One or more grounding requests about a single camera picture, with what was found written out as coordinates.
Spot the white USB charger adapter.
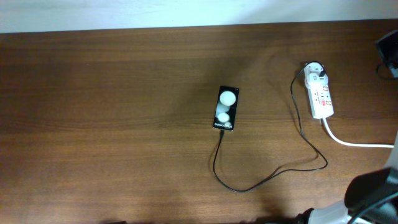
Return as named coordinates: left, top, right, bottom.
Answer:
left=304, top=61, right=328, bottom=89

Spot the black smartphone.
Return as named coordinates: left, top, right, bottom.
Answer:
left=212, top=86, right=239, bottom=131

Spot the black charger cable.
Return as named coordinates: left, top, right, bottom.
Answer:
left=212, top=61, right=329, bottom=194

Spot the white power strip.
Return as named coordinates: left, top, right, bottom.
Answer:
left=307, top=85, right=334, bottom=119

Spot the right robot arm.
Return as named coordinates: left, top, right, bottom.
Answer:
left=293, top=61, right=397, bottom=224

